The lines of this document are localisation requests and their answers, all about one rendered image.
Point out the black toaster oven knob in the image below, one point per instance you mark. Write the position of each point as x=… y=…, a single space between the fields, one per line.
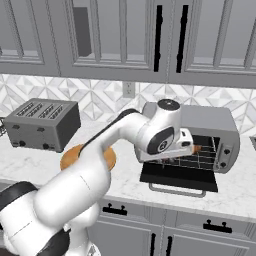
x=227 y=151
x=223 y=164

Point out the grey lower cupboard door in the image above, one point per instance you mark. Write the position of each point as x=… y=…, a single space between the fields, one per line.
x=123 y=240
x=206 y=246

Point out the grey upper cupboard door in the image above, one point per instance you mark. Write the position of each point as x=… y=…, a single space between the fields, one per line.
x=113 y=36
x=220 y=40
x=23 y=36

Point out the grey toaster oven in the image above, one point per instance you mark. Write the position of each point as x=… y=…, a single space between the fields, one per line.
x=206 y=121

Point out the white wall outlet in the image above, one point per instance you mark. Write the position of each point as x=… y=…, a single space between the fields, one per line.
x=128 y=89

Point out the round wooden board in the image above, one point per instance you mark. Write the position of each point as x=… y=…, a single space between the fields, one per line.
x=71 y=157

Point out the grey four-slot toaster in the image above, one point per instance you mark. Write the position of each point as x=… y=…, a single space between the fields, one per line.
x=40 y=125

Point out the orange-brown baguette bread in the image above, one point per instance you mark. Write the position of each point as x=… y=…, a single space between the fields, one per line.
x=197 y=148

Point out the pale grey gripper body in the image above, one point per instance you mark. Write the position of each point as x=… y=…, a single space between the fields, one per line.
x=166 y=154

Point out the grey drawer front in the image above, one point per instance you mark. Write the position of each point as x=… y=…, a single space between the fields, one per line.
x=200 y=220
x=136 y=211

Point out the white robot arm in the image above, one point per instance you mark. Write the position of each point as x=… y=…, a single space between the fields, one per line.
x=76 y=186

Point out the grey cupboard door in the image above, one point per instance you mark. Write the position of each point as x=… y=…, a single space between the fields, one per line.
x=206 y=246
x=123 y=240
x=220 y=40
x=113 y=36
x=23 y=36

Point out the black toaster oven door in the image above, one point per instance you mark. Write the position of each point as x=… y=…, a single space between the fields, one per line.
x=180 y=176

